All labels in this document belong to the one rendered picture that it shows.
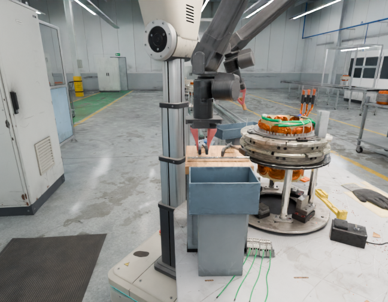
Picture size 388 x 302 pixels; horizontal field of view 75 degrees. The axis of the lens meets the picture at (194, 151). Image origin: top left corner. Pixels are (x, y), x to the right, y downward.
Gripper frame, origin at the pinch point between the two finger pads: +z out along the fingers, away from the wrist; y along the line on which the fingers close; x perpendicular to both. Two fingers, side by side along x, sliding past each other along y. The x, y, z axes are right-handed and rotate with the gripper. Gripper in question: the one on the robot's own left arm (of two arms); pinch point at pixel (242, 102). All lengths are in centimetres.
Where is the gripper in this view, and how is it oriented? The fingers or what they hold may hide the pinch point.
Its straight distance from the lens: 119.3
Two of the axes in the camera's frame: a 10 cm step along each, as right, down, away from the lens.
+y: 1.5, -4.8, 8.6
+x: -9.2, 2.4, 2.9
